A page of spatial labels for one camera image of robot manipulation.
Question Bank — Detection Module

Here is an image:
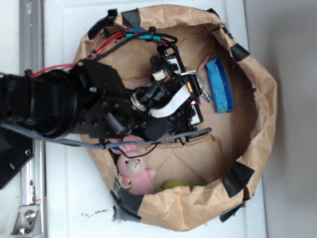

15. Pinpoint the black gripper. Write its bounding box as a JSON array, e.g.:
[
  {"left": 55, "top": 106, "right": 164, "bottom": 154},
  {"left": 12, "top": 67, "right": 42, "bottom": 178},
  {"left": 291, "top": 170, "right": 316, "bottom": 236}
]
[{"left": 129, "top": 47, "right": 204, "bottom": 140}]

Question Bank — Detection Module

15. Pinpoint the silver key bunch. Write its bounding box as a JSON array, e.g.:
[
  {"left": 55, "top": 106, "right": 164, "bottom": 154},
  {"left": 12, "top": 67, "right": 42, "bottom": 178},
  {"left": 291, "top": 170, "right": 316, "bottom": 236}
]
[{"left": 181, "top": 67, "right": 212, "bottom": 103}]

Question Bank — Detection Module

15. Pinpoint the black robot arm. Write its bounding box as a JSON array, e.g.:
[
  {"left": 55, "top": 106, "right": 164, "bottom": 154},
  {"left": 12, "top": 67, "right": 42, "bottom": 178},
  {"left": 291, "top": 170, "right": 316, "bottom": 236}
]
[{"left": 0, "top": 46, "right": 204, "bottom": 140}]

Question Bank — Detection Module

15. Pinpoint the blue sponge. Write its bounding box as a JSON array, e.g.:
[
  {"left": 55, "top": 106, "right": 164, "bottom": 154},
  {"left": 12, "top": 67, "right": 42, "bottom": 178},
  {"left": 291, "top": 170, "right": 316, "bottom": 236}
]
[{"left": 206, "top": 58, "right": 233, "bottom": 114}]

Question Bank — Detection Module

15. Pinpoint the brown paper bag bin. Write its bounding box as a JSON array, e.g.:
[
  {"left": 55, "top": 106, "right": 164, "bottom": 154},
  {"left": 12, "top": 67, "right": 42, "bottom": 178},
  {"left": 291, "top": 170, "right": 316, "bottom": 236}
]
[{"left": 88, "top": 4, "right": 277, "bottom": 231}]

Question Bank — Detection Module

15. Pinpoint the pink plush bunny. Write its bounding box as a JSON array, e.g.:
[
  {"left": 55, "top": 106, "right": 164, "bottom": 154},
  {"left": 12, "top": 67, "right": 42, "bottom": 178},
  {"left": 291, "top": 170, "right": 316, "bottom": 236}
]
[{"left": 111, "top": 145, "right": 157, "bottom": 195}]

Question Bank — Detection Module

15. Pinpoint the green plush toy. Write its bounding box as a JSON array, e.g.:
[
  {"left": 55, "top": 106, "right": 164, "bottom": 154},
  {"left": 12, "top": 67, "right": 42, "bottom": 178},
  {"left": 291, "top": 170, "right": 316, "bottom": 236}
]
[{"left": 151, "top": 179, "right": 207, "bottom": 194}]

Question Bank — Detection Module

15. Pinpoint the red black wire bundle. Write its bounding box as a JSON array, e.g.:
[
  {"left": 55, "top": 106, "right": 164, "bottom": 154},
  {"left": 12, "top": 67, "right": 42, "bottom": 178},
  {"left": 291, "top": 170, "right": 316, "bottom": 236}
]
[{"left": 31, "top": 27, "right": 179, "bottom": 77}]

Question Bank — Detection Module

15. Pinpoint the aluminium rail frame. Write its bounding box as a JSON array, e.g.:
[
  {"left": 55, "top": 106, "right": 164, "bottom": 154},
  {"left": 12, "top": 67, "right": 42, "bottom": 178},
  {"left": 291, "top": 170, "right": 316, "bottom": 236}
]
[{"left": 19, "top": 0, "right": 47, "bottom": 238}]

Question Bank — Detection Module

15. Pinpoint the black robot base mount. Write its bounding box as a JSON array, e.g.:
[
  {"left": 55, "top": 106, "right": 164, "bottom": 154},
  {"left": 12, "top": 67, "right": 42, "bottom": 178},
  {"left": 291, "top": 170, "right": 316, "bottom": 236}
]
[{"left": 0, "top": 128, "right": 34, "bottom": 189}]

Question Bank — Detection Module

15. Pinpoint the metal corner bracket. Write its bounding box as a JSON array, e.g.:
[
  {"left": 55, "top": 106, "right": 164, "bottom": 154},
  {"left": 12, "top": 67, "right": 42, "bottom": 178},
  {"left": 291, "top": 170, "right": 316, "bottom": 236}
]
[{"left": 10, "top": 205, "right": 42, "bottom": 238}]

